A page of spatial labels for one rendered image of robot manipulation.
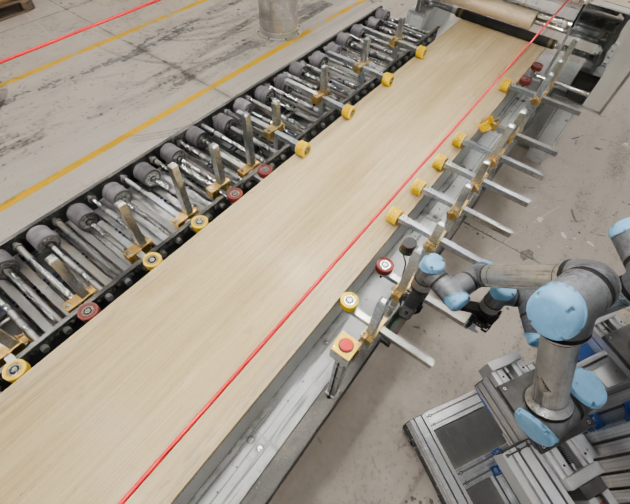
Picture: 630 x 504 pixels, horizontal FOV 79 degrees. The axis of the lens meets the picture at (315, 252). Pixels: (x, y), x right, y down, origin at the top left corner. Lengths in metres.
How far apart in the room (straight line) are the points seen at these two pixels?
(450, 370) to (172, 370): 1.71
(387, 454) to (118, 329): 1.54
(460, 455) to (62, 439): 1.75
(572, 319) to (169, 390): 1.26
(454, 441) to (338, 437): 0.61
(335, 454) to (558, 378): 1.47
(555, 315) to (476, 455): 1.44
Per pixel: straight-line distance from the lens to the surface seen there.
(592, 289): 1.02
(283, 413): 1.75
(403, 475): 2.41
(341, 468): 2.35
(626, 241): 1.40
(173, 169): 1.83
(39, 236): 2.21
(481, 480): 2.29
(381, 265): 1.74
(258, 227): 1.84
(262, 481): 1.63
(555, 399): 1.22
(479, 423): 2.36
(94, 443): 1.59
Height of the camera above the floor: 2.33
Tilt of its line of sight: 55 degrees down
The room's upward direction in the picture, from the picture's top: 4 degrees clockwise
